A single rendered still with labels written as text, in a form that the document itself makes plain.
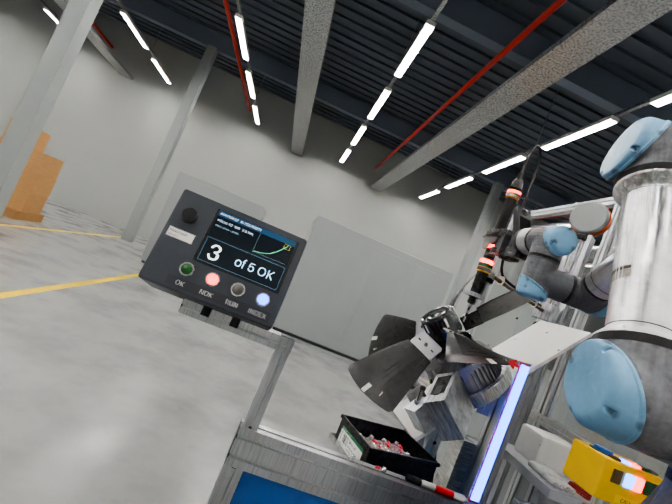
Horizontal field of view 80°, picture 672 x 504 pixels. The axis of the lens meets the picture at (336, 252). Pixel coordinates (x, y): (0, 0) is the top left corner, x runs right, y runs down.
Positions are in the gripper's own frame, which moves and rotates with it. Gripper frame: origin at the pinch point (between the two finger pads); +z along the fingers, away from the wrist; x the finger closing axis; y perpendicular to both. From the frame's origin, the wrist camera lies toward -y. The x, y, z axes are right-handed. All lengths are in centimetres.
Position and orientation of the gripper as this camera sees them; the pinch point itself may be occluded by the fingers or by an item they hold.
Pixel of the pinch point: (492, 237)
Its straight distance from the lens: 140.3
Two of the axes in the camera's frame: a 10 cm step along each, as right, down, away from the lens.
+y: -3.8, 9.2, -0.5
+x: 9.1, 3.9, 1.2
